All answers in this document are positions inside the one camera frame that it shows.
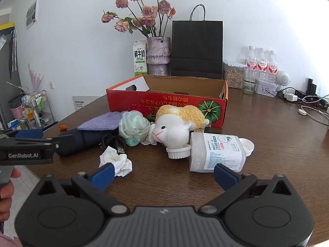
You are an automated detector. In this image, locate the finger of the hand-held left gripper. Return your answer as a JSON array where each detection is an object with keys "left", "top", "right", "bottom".
[
  {"left": 47, "top": 136, "right": 76, "bottom": 152},
  {"left": 0, "top": 129, "right": 44, "bottom": 140}
]

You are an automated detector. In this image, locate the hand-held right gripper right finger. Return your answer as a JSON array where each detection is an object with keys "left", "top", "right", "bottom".
[{"left": 198, "top": 163, "right": 293, "bottom": 216}]

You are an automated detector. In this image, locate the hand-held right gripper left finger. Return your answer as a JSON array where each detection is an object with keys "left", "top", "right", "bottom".
[{"left": 38, "top": 163, "right": 129, "bottom": 218}]

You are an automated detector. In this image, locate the white tissue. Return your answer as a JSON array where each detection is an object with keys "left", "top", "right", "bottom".
[{"left": 99, "top": 146, "right": 133, "bottom": 177}]

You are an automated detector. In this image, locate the white plastic bottle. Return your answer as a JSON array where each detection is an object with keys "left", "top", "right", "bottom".
[{"left": 189, "top": 132, "right": 248, "bottom": 173}]

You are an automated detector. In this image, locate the dark navy umbrella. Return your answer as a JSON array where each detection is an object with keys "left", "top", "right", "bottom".
[{"left": 57, "top": 127, "right": 122, "bottom": 157}]

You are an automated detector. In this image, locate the black usb cable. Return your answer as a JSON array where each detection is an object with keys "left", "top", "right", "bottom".
[{"left": 101, "top": 134, "right": 126, "bottom": 155}]

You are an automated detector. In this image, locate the purple cloth pouch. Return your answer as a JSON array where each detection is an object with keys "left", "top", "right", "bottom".
[{"left": 77, "top": 111, "right": 124, "bottom": 131}]

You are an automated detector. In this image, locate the translucent plastic cup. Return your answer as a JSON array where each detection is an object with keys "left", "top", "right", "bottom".
[{"left": 118, "top": 110, "right": 152, "bottom": 147}]

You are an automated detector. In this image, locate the white and yellow plush sheep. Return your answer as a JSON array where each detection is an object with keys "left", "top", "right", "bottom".
[{"left": 150, "top": 105, "right": 210, "bottom": 150}]

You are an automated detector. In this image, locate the orange cardboard box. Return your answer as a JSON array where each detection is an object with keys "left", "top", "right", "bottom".
[{"left": 106, "top": 75, "right": 229, "bottom": 128}]

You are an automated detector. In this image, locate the person's left hand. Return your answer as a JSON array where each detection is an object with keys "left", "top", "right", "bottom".
[{"left": 0, "top": 168, "right": 22, "bottom": 222}]

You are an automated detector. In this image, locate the pink bin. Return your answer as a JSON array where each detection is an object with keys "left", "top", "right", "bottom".
[{"left": 10, "top": 105, "right": 25, "bottom": 120}]

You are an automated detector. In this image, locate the white round lid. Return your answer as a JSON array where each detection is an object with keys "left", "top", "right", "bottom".
[{"left": 238, "top": 138, "right": 255, "bottom": 157}]

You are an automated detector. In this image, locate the white ribbed bottle cap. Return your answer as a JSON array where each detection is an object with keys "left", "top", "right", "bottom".
[{"left": 166, "top": 145, "right": 191, "bottom": 160}]

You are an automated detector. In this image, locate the person's pink clothing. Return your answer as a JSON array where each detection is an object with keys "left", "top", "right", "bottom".
[{"left": 0, "top": 233, "right": 24, "bottom": 247}]

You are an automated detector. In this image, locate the clear glass cup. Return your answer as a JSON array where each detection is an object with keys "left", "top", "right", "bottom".
[{"left": 242, "top": 68, "right": 258, "bottom": 94}]

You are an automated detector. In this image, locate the white tin box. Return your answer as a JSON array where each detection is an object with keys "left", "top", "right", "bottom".
[{"left": 255, "top": 80, "right": 278, "bottom": 98}]

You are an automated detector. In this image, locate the clear jar of seeds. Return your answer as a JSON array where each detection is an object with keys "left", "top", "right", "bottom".
[{"left": 223, "top": 61, "right": 245, "bottom": 90}]

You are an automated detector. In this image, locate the white round speaker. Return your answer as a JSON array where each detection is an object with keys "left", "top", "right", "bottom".
[{"left": 276, "top": 70, "right": 291, "bottom": 87}]

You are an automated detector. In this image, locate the red label water bottle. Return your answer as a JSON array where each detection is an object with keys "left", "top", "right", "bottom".
[
  {"left": 246, "top": 45, "right": 258, "bottom": 83},
  {"left": 267, "top": 50, "right": 279, "bottom": 82},
  {"left": 256, "top": 47, "right": 268, "bottom": 82}
]

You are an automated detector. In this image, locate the white and green milk carton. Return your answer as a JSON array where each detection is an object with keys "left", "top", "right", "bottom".
[{"left": 132, "top": 40, "right": 148, "bottom": 77}]

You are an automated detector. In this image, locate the black upright device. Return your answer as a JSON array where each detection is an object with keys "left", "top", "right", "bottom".
[{"left": 306, "top": 78, "right": 318, "bottom": 96}]

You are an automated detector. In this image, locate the black paper bag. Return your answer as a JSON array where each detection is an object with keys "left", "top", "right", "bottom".
[{"left": 171, "top": 4, "right": 224, "bottom": 80}]

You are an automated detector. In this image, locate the purple textured vase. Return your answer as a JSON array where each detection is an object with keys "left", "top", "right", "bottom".
[{"left": 146, "top": 36, "right": 171, "bottom": 77}]

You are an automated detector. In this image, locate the dried pink rose bouquet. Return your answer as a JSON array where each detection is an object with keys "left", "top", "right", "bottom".
[{"left": 101, "top": 0, "right": 177, "bottom": 38}]

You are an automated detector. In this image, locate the wire rack with toiletries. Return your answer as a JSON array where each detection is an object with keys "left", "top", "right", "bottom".
[{"left": 22, "top": 90, "right": 56, "bottom": 129}]

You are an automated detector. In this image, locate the white charging cable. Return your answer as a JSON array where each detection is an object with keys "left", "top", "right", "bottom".
[{"left": 298, "top": 105, "right": 329, "bottom": 126}]

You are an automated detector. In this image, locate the wall poster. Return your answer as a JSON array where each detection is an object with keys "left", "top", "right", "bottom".
[{"left": 25, "top": 0, "right": 39, "bottom": 30}]

